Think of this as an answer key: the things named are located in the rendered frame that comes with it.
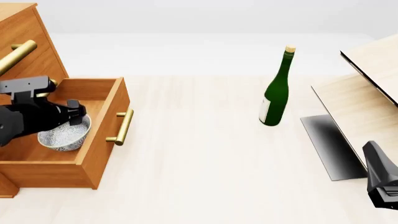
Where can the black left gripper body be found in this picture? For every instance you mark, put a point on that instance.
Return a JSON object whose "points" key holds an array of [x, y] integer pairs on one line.
{"points": [[70, 109]]}

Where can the green wine bottle with cork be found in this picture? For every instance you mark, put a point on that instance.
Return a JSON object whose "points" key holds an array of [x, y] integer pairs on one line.
{"points": [[275, 100]]}

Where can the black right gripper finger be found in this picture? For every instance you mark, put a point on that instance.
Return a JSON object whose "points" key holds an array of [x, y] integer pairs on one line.
{"points": [[377, 163]]}

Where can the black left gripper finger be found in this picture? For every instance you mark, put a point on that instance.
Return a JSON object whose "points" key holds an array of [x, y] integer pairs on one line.
{"points": [[76, 121]]}

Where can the patterned black and white bowl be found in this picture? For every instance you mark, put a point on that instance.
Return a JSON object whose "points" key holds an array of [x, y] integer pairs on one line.
{"points": [[63, 137]]}

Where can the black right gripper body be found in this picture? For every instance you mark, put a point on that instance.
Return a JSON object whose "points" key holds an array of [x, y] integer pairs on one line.
{"points": [[385, 196]]}

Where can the flat plate on black stalk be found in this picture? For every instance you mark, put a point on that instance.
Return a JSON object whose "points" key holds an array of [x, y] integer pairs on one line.
{"points": [[26, 84]]}

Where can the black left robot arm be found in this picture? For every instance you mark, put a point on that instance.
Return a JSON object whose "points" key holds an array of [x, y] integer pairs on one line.
{"points": [[21, 121]]}

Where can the wooden cabinet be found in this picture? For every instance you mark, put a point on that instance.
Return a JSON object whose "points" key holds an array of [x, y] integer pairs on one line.
{"points": [[18, 7]]}

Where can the pale wooden rack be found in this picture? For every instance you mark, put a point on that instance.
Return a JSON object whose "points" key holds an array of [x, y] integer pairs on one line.
{"points": [[357, 112]]}

